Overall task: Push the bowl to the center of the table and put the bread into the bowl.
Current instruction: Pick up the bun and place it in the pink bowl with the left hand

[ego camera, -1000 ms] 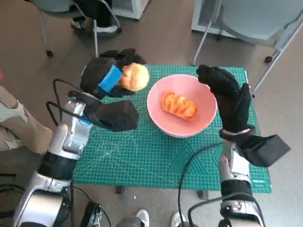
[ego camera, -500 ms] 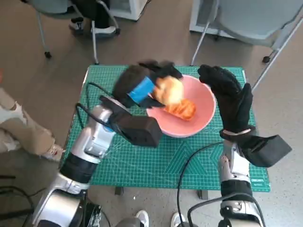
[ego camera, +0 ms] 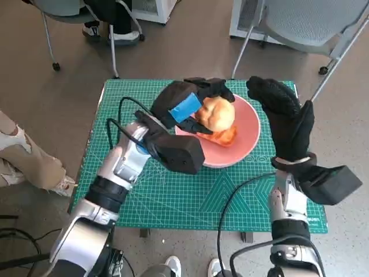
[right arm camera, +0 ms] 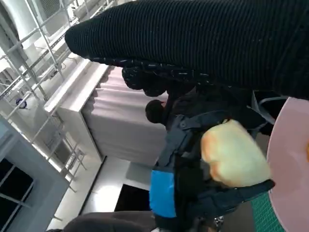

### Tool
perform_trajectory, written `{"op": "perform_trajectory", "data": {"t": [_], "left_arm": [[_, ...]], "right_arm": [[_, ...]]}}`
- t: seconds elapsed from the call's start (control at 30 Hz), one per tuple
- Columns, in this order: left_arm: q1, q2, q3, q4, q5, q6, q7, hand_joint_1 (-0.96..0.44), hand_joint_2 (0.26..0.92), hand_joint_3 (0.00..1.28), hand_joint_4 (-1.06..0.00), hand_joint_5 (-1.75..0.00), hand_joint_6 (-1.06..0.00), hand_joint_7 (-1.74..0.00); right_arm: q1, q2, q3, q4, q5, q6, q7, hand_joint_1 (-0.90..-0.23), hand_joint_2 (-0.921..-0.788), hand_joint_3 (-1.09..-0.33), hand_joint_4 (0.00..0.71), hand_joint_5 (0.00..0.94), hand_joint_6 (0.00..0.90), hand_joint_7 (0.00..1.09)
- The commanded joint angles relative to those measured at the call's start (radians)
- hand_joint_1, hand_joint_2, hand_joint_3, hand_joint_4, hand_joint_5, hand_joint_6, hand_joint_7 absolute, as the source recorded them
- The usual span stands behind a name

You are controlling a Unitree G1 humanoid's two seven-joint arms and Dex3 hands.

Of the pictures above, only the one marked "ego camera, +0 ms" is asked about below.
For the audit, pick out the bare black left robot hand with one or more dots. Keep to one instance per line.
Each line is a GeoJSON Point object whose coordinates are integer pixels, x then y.
{"type": "Point", "coordinates": [173, 98]}

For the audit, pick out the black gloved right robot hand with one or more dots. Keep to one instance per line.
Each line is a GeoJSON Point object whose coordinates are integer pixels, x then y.
{"type": "Point", "coordinates": [291, 130]}

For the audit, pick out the pink bowl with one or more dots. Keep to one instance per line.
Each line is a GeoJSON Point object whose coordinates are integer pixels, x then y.
{"type": "Point", "coordinates": [245, 135]}

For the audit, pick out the round toy bread bun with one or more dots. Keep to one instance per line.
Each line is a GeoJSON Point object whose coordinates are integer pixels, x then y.
{"type": "Point", "coordinates": [219, 114]}

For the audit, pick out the rectangular toy bread loaf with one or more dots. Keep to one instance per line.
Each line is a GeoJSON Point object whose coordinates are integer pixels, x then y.
{"type": "Point", "coordinates": [227, 137]}

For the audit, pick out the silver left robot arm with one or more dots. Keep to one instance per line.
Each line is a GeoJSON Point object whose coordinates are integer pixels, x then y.
{"type": "Point", "coordinates": [127, 161]}

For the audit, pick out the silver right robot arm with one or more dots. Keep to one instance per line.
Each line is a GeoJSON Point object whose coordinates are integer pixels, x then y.
{"type": "Point", "coordinates": [288, 199]}

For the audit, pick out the grey chair with person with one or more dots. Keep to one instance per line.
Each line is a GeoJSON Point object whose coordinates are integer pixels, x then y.
{"type": "Point", "coordinates": [112, 49]}

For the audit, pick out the small white mesh cabinet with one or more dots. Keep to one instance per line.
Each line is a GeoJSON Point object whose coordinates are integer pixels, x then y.
{"type": "Point", "coordinates": [160, 11]}

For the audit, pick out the person in black trousers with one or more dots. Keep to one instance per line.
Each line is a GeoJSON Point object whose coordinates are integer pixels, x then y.
{"type": "Point", "coordinates": [121, 17]}

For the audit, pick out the large white mesh cabinet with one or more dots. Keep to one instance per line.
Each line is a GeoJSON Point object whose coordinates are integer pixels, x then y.
{"type": "Point", "coordinates": [237, 26]}

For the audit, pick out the green cutting mat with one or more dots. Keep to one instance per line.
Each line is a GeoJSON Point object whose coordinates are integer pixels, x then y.
{"type": "Point", "coordinates": [173, 199]}

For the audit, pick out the empty grey mesh chair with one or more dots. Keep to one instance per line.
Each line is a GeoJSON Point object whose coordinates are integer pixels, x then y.
{"type": "Point", "coordinates": [302, 23]}

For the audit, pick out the person in beige trousers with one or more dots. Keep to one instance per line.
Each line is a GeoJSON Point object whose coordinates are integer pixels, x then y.
{"type": "Point", "coordinates": [29, 155]}

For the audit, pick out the white shoe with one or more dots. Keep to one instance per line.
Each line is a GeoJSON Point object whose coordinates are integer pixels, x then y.
{"type": "Point", "coordinates": [215, 268]}
{"type": "Point", "coordinates": [173, 267]}

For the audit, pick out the black floor device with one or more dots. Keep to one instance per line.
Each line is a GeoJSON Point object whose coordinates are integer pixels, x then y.
{"type": "Point", "coordinates": [118, 262]}

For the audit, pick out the long black stand leg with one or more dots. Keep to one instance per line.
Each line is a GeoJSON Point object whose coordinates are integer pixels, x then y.
{"type": "Point", "coordinates": [26, 260]}

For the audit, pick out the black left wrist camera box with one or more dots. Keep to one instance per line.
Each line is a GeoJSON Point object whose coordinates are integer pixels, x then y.
{"type": "Point", "coordinates": [181, 153]}

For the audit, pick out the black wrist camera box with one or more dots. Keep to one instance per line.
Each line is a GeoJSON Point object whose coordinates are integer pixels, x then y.
{"type": "Point", "coordinates": [181, 153]}
{"type": "Point", "coordinates": [331, 184]}

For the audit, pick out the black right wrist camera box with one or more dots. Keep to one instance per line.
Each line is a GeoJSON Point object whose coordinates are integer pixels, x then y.
{"type": "Point", "coordinates": [331, 184]}

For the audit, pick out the black table bracket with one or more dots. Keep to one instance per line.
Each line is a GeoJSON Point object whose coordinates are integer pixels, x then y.
{"type": "Point", "coordinates": [247, 237]}
{"type": "Point", "coordinates": [144, 232]}

